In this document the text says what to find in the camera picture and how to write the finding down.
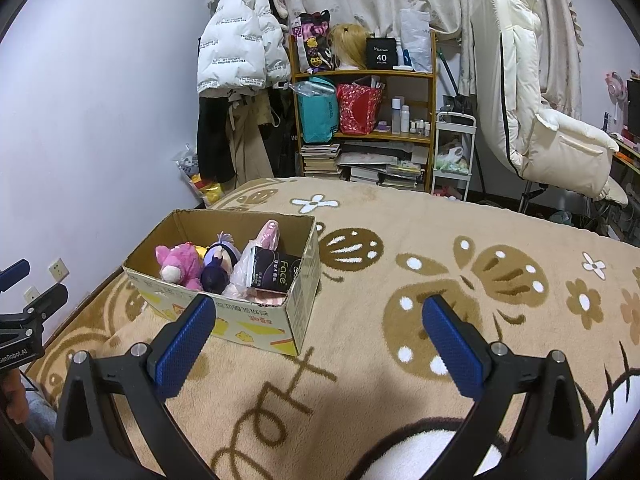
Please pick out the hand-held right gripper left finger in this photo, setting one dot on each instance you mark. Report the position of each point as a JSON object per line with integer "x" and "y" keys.
{"x": 182, "y": 345}

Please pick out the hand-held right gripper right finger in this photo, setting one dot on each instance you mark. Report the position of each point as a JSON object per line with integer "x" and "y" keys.
{"x": 452, "y": 347}

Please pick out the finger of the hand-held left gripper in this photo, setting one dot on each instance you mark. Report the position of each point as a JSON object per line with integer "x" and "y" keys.
{"x": 47, "y": 302}
{"x": 12, "y": 275}

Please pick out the printed cardboard box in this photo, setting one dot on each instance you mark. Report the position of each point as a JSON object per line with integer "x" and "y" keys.
{"x": 260, "y": 330}

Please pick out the purple plush doll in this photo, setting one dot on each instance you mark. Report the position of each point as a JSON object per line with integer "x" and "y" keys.
{"x": 217, "y": 270}

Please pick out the pink plush bear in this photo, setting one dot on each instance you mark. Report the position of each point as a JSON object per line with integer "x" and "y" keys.
{"x": 180, "y": 260}

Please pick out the pink plastic bag roll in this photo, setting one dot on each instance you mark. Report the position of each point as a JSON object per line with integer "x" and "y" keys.
{"x": 240, "y": 272}

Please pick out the black tissue pack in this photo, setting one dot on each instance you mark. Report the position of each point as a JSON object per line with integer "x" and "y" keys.
{"x": 272, "y": 270}

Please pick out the person's left hand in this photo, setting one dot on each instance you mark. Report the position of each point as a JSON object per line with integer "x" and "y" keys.
{"x": 14, "y": 396}

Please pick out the grey cloth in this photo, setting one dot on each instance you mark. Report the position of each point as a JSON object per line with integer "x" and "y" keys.
{"x": 40, "y": 416}

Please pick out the beige printed blanket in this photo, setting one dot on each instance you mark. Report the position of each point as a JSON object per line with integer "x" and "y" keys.
{"x": 400, "y": 400}

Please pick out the yellow plush turtle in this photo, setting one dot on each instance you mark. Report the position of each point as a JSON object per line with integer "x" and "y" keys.
{"x": 200, "y": 251}

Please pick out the plastic bag of toys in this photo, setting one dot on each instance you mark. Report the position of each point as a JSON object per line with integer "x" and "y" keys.
{"x": 200, "y": 180}

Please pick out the pile of papers and books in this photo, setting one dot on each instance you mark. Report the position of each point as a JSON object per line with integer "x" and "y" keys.
{"x": 390, "y": 167}

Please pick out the white trolley cart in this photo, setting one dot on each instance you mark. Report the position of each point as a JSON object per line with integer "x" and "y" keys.
{"x": 454, "y": 155}

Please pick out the dark hanging garment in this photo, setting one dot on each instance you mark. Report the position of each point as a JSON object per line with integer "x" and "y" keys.
{"x": 212, "y": 140}

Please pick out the beige trousers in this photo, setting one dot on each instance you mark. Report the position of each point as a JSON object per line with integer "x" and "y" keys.
{"x": 250, "y": 140}

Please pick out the row of small cosmetic bottles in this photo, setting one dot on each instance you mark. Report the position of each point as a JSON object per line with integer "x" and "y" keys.
{"x": 421, "y": 126}

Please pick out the stack of books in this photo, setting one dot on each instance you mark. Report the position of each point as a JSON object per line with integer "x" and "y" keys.
{"x": 321, "y": 160}

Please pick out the short white bottle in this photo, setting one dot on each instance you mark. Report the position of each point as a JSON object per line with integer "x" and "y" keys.
{"x": 405, "y": 120}

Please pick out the black hanging garment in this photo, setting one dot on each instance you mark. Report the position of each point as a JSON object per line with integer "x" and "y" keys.
{"x": 285, "y": 135}

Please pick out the tall white bottle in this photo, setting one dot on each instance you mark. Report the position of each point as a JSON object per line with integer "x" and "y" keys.
{"x": 396, "y": 116}

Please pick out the wooden shelf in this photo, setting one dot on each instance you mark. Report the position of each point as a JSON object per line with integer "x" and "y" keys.
{"x": 432, "y": 110}

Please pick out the red patterned bag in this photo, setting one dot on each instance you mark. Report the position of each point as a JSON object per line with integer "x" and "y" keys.
{"x": 357, "y": 110}

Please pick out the teal bag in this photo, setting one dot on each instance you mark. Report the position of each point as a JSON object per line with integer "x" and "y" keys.
{"x": 317, "y": 115}

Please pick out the white padded chair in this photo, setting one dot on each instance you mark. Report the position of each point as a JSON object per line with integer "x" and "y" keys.
{"x": 525, "y": 85}

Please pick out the clear plastic bag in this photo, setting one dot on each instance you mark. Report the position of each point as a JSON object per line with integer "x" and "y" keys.
{"x": 312, "y": 88}

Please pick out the black box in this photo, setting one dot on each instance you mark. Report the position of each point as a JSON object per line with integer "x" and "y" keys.
{"x": 381, "y": 52}

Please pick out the pink desk fan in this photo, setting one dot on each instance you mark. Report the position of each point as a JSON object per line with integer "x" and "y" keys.
{"x": 616, "y": 91}

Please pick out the white puffer jacket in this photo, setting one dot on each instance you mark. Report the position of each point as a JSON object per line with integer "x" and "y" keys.
{"x": 240, "y": 40}

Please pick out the white plastic bag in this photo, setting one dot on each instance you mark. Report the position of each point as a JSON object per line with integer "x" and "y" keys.
{"x": 416, "y": 35}

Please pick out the blond wig head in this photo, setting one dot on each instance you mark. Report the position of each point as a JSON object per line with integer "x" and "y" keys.
{"x": 347, "y": 45}

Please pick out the patterned tote bag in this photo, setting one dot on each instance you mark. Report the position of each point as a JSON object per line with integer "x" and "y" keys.
{"x": 315, "y": 42}

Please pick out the white wall socket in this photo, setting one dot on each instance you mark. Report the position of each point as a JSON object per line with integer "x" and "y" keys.
{"x": 57, "y": 269}
{"x": 32, "y": 295}

